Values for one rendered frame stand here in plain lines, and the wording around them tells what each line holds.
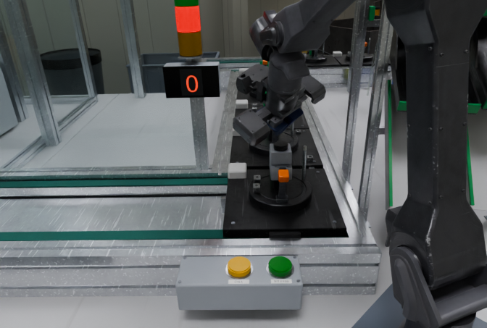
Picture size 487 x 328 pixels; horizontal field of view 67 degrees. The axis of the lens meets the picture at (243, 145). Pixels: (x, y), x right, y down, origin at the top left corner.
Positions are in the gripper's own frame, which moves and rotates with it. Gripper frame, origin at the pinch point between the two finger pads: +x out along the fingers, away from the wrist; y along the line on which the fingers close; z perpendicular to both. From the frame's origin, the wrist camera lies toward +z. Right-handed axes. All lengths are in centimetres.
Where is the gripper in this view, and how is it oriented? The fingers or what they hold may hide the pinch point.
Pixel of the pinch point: (277, 123)
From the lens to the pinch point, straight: 73.1
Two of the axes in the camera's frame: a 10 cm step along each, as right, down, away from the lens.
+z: -6.4, -6.4, 4.3
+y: -7.6, 5.3, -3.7
